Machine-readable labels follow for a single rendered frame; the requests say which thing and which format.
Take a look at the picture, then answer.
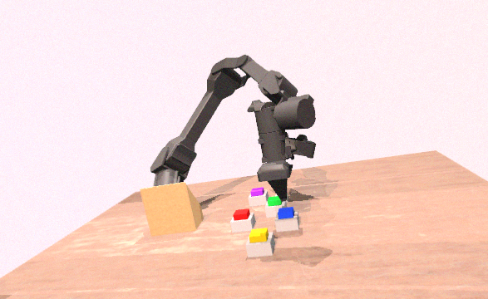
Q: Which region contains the blue button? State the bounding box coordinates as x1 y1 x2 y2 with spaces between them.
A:
274 207 299 232

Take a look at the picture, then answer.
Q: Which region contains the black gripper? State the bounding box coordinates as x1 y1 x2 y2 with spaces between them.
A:
257 130 294 202

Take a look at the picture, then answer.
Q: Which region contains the purple button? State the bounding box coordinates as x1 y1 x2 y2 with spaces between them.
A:
248 187 269 207

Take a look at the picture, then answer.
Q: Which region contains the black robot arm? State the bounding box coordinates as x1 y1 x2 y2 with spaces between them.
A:
150 55 316 187

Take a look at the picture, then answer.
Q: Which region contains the yellow button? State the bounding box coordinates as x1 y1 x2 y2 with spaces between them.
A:
245 228 275 257

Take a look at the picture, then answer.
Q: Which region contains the green button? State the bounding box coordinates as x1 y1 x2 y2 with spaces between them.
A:
265 196 287 218

